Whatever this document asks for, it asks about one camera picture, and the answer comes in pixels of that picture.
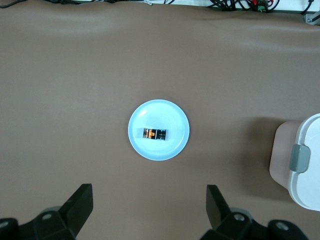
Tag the white lidded storage box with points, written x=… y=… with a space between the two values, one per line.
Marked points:
x=310 y=180

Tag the metal post bracket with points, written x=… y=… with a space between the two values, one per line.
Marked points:
x=312 y=19

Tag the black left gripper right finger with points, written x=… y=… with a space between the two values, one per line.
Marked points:
x=217 y=215

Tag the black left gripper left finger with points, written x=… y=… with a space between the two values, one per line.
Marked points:
x=72 y=212

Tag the orange and black switch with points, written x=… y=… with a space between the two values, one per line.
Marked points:
x=153 y=134

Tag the light blue round plate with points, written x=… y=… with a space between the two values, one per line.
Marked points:
x=160 y=150

